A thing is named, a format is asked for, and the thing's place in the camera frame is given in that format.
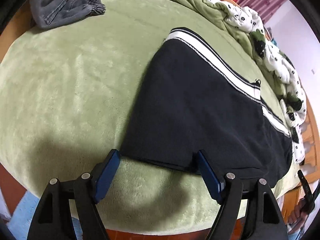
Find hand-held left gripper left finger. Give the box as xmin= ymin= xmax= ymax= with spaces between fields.
xmin=29 ymin=149 xmax=120 ymax=240

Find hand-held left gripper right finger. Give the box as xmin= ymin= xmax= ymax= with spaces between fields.
xmin=197 ymin=150 xmax=289 ymax=240

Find black pants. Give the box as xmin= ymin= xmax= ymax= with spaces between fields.
xmin=119 ymin=27 xmax=293 ymax=188

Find person's right hand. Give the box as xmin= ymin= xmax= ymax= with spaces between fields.
xmin=287 ymin=200 xmax=308 ymax=230

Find floral white pillow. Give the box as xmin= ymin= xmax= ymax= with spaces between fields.
xmin=292 ymin=127 xmax=306 ymax=166

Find green fleece blanket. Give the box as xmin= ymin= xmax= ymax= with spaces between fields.
xmin=0 ymin=0 xmax=303 ymax=230

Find floral white green quilt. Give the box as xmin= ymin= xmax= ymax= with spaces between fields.
xmin=161 ymin=0 xmax=307 ymax=128

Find grey jeans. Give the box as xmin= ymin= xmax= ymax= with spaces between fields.
xmin=29 ymin=0 xmax=106 ymax=29

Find wooden bed frame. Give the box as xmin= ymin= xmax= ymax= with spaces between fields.
xmin=0 ymin=0 xmax=320 ymax=238

